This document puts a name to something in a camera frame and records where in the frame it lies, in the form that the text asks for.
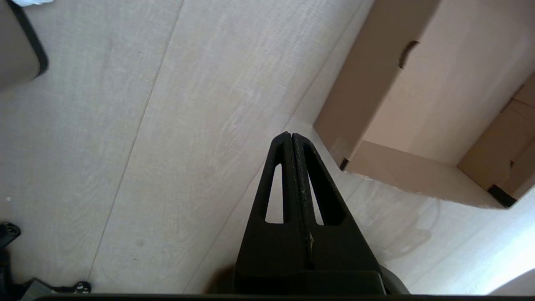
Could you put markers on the brown cardboard shoe box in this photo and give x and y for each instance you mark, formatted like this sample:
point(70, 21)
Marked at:
point(439, 92)

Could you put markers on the brown plastic trash bin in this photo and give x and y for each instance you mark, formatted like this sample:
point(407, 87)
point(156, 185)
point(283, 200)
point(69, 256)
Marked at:
point(16, 46)

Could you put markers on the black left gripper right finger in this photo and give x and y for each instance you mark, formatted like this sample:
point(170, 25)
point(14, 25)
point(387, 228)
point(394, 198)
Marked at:
point(338, 246)

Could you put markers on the crumpled white tissue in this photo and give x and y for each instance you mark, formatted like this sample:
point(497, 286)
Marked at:
point(31, 2)

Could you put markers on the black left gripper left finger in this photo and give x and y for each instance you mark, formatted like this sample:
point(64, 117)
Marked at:
point(271, 246)

